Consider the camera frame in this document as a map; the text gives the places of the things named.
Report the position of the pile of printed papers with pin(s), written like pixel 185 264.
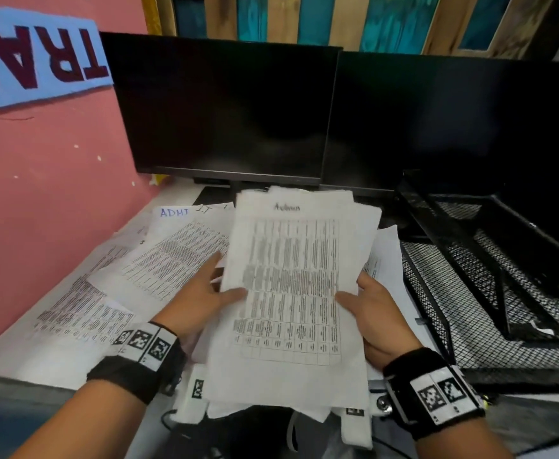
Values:
pixel 174 262

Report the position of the black mesh paper tray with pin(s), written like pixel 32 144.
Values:
pixel 475 282

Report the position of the black computer monitor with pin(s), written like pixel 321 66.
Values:
pixel 451 124
pixel 222 105

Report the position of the person's right hand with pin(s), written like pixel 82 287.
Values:
pixel 384 329

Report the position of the white desk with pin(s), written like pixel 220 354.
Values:
pixel 179 193

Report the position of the person's left forearm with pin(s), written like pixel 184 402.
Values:
pixel 83 425

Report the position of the blue sign with maroon letters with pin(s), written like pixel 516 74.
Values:
pixel 35 57

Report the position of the person's left hand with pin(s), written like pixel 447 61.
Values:
pixel 198 305

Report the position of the yellow paper scrap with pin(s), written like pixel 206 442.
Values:
pixel 159 180

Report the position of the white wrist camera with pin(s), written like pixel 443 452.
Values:
pixel 358 430
pixel 188 406

